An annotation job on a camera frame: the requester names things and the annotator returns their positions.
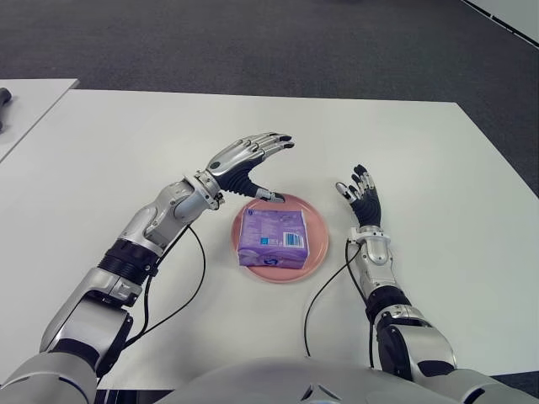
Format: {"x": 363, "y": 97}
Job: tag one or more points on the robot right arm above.
{"x": 404, "y": 336}

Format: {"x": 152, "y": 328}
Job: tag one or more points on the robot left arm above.
{"x": 84, "y": 303}

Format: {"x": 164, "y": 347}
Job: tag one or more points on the silver robot torso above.
{"x": 261, "y": 383}

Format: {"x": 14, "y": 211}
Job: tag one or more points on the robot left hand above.
{"x": 229, "y": 162}

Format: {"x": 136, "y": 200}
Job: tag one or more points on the purple tissue paper pack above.
{"x": 269, "y": 235}

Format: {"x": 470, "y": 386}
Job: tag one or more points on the pink round plate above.
{"x": 320, "y": 240}

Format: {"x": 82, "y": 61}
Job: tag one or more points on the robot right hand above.
{"x": 369, "y": 208}

